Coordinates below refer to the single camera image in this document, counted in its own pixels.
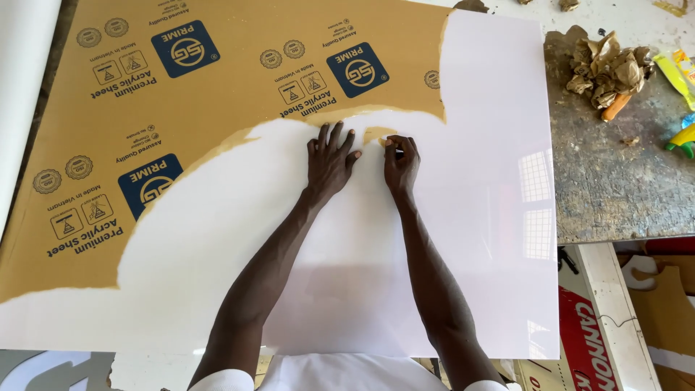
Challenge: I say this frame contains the orange tool handle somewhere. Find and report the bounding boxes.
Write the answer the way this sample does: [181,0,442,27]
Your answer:
[601,93,634,122]

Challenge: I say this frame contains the person's right hand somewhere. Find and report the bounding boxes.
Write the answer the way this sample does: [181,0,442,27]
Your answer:
[384,135,421,197]

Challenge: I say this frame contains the small brown paper film remnant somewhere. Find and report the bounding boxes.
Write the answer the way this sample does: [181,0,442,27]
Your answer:
[362,127,399,147]

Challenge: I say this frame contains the white wooden plank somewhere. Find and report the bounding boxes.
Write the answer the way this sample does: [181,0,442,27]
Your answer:
[574,243,662,391]

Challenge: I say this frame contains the grey and white sign letter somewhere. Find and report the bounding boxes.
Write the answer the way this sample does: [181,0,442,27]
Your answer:
[0,350,116,391]

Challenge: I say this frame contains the yellow paper scrap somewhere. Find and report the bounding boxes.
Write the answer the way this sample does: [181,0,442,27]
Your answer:
[653,0,688,17]

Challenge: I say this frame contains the yellow plastic packet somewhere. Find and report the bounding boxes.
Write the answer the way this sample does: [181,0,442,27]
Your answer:
[653,49,695,113]

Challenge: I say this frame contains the crumpled brown paper heap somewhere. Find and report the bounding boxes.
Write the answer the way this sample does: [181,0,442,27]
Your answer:
[566,30,656,110]

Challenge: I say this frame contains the red printed sign board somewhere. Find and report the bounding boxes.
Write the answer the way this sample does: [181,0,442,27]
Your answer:
[558,286,621,391]

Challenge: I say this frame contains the green and yellow plastic tool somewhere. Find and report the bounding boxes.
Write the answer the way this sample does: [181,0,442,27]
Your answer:
[665,123,695,160]

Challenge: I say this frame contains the brown printed protective paper film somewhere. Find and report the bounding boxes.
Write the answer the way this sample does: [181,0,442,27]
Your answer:
[0,0,455,305]

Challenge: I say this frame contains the person's white shirt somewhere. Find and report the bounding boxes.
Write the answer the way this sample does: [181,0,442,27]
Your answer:
[187,353,509,391]

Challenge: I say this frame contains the large white acrylic sheet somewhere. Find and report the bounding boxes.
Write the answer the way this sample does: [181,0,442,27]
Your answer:
[0,9,561,360]

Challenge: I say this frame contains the black tool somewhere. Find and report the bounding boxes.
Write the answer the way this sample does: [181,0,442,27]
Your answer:
[558,247,580,276]

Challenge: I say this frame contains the person's left hand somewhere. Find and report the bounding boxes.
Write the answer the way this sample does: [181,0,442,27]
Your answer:
[307,121,363,197]

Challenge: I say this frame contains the brown board cutouts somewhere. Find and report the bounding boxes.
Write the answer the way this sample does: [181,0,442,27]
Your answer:
[619,254,695,391]

